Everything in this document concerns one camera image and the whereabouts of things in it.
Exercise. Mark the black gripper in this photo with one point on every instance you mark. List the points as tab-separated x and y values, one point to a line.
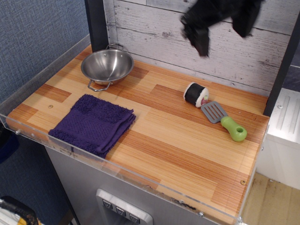
205	13

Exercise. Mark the grey spatula with green handle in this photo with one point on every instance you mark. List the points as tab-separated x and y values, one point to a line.
215	114

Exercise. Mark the plush sushi roll toy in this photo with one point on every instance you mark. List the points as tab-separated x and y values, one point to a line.
196	95

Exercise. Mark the white ribbed side cabinet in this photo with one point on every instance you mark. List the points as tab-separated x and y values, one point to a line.
279	158

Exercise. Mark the folded purple towel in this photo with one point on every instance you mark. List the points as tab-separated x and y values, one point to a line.
94	125

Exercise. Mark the silver dispenser panel with buttons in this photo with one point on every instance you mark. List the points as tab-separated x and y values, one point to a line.
119	212

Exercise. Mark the yellow and black object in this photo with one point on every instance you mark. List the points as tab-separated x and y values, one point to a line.
13	212

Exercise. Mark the stainless steel bowl with handles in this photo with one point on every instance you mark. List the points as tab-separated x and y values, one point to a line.
107	67

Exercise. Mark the dark vertical corner post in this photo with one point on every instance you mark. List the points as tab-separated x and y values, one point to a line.
97	24

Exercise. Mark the clear acrylic guard rail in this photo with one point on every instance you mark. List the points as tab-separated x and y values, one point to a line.
173	163

